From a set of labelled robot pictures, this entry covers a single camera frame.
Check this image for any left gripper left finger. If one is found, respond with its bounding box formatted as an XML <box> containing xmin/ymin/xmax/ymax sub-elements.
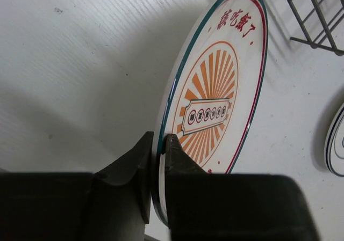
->
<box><xmin>95</xmin><ymin>131</ymin><xmax>154</xmax><ymax>224</ymax></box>

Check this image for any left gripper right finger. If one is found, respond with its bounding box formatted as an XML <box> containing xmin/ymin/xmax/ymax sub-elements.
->
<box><xmin>164</xmin><ymin>134</ymin><xmax>208</xmax><ymax>177</ymax></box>

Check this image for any orange patterned plate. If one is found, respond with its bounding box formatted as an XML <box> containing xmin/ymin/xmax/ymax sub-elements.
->
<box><xmin>152</xmin><ymin>0</ymin><xmax>268</xmax><ymax>223</ymax></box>

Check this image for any green-rimmed white plate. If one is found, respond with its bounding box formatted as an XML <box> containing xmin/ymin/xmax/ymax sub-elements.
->
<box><xmin>324</xmin><ymin>114</ymin><xmax>344</xmax><ymax>177</ymax></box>
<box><xmin>326</xmin><ymin>109</ymin><xmax>344</xmax><ymax>174</ymax></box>

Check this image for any wire dish rack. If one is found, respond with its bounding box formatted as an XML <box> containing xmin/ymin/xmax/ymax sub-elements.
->
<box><xmin>256</xmin><ymin>0</ymin><xmax>344</xmax><ymax>56</ymax></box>

